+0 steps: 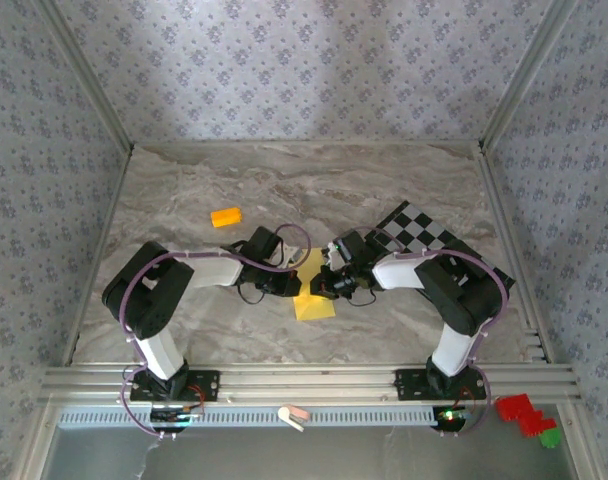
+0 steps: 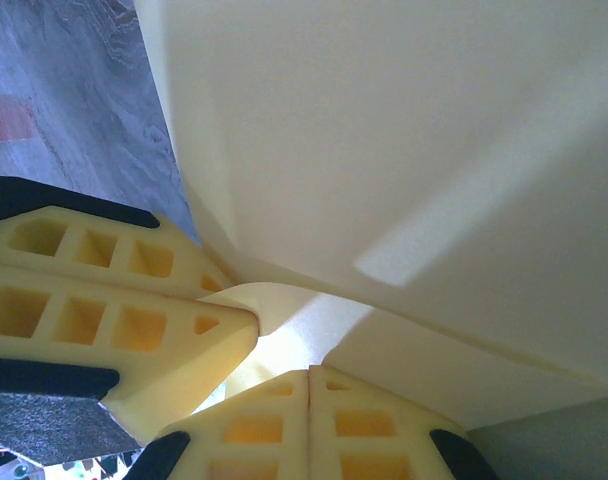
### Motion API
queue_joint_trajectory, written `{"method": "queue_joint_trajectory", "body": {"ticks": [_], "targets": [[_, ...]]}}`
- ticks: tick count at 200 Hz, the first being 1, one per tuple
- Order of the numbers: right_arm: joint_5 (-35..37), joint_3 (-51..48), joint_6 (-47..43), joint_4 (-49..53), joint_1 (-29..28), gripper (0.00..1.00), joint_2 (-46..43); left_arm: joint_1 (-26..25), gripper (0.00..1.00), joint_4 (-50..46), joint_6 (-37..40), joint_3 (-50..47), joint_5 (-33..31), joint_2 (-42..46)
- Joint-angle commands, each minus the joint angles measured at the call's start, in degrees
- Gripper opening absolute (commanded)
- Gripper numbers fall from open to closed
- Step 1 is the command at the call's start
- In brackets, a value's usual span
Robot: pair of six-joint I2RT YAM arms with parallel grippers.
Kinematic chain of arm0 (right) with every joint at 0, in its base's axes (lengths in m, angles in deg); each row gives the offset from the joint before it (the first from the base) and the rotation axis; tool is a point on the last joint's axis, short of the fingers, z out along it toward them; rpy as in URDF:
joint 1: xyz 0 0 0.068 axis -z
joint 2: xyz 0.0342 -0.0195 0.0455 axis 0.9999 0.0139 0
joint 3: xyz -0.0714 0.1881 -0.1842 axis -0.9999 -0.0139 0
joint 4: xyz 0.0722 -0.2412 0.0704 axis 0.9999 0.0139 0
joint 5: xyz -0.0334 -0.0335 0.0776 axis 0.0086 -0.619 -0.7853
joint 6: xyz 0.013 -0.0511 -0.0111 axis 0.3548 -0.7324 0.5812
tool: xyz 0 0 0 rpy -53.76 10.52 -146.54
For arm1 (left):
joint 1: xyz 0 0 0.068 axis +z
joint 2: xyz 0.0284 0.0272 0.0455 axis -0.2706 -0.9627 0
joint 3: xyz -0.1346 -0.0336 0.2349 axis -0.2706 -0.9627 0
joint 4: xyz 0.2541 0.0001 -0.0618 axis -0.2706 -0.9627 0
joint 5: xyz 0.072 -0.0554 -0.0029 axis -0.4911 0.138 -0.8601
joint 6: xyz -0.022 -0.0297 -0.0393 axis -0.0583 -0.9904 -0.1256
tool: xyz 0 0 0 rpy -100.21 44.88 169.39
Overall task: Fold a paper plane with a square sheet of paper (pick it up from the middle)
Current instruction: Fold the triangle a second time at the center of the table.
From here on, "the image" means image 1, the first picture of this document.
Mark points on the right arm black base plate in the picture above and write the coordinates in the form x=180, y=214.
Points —
x=409, y=385

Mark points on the white pink clip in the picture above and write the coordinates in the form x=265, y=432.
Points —
x=294, y=416

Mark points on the orange block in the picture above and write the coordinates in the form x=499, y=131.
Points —
x=226, y=218

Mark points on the aluminium corner post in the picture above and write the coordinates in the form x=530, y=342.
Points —
x=529, y=75
x=84, y=75

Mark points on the grey metal sheet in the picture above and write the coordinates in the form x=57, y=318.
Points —
x=309, y=455

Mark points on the aluminium side rail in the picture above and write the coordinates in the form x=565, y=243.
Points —
x=514, y=260

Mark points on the pale yellow paper sheet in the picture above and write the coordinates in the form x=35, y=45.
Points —
x=316, y=307

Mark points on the green toy brick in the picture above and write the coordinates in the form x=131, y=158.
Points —
x=550, y=439

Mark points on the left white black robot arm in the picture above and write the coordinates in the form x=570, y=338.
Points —
x=154, y=350

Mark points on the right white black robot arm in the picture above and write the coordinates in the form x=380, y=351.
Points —
x=399, y=275

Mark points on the black grey checkerboard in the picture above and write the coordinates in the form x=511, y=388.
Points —
x=419, y=225

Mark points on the red toy brick stack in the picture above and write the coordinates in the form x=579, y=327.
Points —
x=516, y=407

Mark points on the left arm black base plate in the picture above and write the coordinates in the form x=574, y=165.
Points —
x=209, y=385

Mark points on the aluminium frame rail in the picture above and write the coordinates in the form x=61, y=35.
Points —
x=309, y=382

